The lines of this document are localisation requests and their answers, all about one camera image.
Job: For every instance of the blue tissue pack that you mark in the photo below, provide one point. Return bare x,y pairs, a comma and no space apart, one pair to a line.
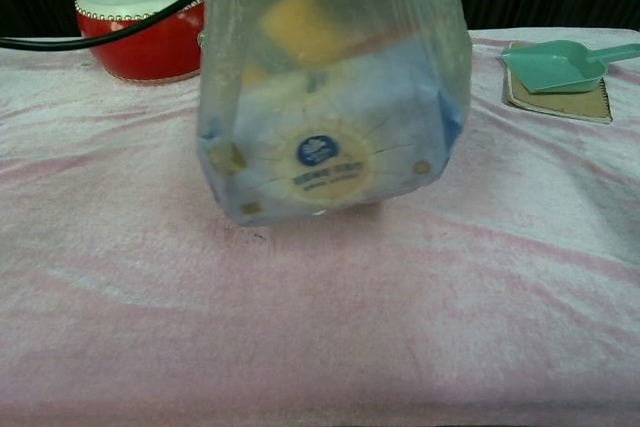
340,147

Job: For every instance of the clear plastic bag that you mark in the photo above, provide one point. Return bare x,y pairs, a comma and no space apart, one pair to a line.
340,47

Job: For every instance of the yellow green sponge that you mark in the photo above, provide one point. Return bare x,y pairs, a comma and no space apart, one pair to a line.
305,29

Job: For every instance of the red drum with white top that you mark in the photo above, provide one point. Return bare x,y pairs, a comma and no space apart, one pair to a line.
145,37

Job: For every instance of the pink fleece blanket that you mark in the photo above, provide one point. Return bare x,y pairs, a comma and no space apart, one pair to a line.
400,297

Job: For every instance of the brown notebook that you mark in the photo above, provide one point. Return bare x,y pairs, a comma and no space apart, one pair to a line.
560,104

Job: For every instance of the teal plastic dustpan scoop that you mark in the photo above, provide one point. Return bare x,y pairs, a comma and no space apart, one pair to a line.
555,67

